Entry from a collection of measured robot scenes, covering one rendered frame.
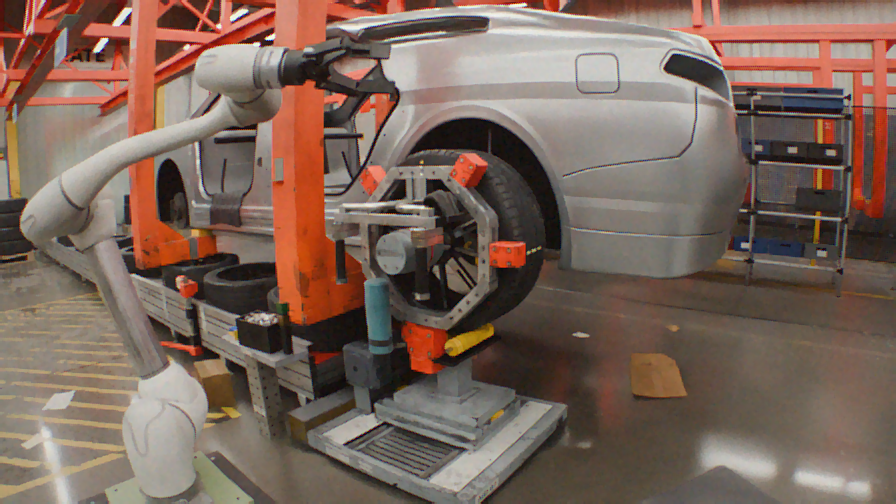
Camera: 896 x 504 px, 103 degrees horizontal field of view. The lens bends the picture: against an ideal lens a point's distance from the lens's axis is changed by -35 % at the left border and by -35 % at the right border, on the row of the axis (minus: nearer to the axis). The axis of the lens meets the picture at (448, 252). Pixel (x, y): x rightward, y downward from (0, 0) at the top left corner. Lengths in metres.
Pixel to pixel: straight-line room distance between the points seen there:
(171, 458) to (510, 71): 1.72
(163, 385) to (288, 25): 1.43
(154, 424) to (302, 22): 1.55
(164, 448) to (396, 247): 0.97
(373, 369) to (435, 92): 1.16
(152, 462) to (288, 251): 1.14
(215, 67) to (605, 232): 1.38
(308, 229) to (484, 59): 0.96
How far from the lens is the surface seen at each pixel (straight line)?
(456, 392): 2.05
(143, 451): 1.23
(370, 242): 1.93
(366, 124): 7.87
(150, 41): 3.86
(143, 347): 1.37
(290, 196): 2.00
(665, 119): 1.78
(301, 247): 2.01
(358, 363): 2.12
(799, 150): 5.14
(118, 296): 1.35
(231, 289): 3.02
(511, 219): 1.67
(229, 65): 1.03
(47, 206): 1.21
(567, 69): 1.90
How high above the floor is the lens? 1.15
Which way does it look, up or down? 10 degrees down
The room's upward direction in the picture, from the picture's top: 1 degrees counter-clockwise
